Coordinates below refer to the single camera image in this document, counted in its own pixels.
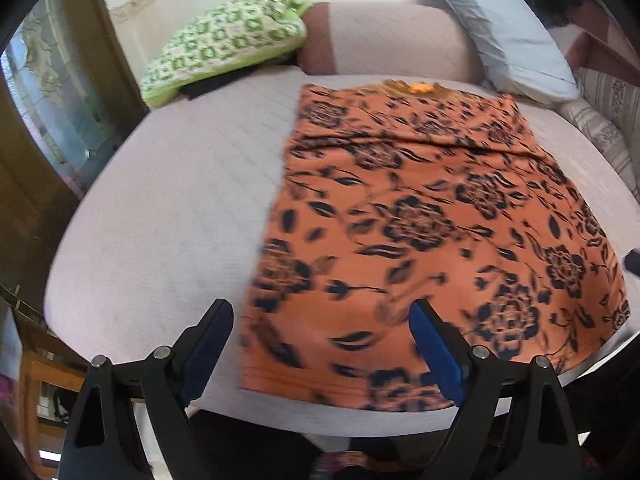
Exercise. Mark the frosted glass door panel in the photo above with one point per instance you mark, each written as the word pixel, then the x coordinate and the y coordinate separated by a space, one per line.
pixel 55 105

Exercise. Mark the pink bolster cushion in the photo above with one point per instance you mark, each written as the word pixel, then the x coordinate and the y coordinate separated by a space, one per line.
pixel 385 37

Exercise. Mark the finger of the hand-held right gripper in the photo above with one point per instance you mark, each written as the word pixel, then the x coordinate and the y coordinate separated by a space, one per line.
pixel 633 262

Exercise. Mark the wooden door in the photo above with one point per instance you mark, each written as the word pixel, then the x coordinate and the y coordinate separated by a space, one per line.
pixel 40 210

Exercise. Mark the orange floral cloth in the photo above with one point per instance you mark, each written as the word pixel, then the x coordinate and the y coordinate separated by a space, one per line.
pixel 415 240

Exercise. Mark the black cloth under pillow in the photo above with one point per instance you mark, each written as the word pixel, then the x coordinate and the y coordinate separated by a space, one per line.
pixel 210 82

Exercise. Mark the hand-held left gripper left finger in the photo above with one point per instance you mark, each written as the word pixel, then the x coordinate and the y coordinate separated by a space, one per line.
pixel 205 347

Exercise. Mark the beige striped pillow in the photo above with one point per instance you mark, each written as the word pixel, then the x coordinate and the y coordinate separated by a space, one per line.
pixel 607 120

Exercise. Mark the green patterned pillow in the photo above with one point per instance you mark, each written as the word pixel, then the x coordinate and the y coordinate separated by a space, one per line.
pixel 225 42

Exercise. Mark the wooden stool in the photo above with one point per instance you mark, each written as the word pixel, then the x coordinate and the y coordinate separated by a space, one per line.
pixel 42 385

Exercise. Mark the grey blue pillow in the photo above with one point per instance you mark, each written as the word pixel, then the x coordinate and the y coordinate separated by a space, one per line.
pixel 505 35

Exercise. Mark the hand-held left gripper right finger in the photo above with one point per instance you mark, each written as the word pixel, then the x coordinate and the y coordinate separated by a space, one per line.
pixel 437 347

